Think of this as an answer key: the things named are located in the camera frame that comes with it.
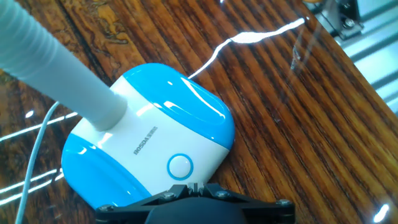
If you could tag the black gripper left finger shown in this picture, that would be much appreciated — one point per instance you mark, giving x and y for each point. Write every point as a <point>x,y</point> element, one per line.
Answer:
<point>130,214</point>

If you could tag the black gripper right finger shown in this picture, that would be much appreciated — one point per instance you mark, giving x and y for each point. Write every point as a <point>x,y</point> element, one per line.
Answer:
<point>267,214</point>

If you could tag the blue and white desk lamp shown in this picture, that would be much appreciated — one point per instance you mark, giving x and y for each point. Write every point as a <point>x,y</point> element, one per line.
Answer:
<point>149,130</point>

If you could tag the glossy wood-grain table mat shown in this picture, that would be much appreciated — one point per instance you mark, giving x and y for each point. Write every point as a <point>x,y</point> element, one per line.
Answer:
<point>295,124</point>

